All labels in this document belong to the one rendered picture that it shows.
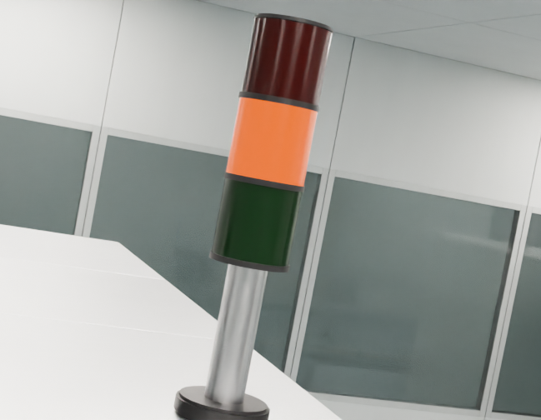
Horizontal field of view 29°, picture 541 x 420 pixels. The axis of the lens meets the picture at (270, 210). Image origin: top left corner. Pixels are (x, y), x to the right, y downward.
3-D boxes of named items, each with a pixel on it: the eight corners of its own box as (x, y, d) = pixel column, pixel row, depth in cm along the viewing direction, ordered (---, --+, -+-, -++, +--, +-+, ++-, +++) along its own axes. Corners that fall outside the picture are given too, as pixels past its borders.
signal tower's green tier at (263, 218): (202, 247, 66) (216, 173, 66) (273, 259, 68) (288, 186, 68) (222, 260, 62) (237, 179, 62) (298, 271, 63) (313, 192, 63)
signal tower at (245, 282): (163, 398, 67) (234, 14, 66) (251, 407, 69) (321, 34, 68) (185, 427, 62) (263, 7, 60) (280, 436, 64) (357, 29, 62)
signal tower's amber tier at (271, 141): (217, 171, 66) (230, 95, 66) (288, 183, 68) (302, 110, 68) (238, 177, 62) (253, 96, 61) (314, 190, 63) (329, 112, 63)
